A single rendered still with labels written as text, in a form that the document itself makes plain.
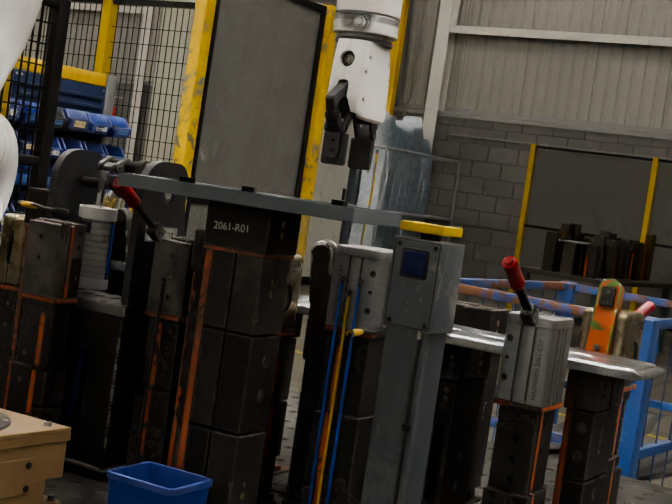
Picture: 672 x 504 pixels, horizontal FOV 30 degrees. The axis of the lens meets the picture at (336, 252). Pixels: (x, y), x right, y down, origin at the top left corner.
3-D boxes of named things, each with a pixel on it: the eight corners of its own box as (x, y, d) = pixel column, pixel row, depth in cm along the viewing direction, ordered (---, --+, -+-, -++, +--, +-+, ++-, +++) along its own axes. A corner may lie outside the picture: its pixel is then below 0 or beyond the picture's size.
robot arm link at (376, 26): (385, 13, 155) (382, 37, 156) (408, 25, 164) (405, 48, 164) (323, 7, 159) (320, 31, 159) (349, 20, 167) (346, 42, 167)
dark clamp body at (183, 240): (207, 487, 195) (241, 244, 193) (156, 500, 184) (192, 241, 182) (152, 471, 200) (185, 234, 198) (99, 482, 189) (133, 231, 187)
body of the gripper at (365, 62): (378, 29, 155) (365, 119, 156) (405, 42, 165) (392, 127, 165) (323, 24, 158) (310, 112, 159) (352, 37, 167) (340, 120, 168)
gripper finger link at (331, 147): (343, 110, 154) (335, 164, 155) (353, 113, 157) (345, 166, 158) (319, 107, 156) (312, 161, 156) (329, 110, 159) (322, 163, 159)
